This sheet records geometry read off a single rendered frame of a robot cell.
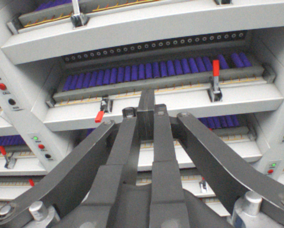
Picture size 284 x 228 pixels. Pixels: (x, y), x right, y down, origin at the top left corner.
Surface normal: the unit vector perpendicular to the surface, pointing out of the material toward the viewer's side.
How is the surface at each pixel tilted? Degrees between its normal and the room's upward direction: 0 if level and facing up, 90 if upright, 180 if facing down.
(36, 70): 90
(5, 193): 17
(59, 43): 107
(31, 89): 90
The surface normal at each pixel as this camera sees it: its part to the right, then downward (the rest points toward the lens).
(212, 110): 0.01, 0.79
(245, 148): -0.15, -0.60
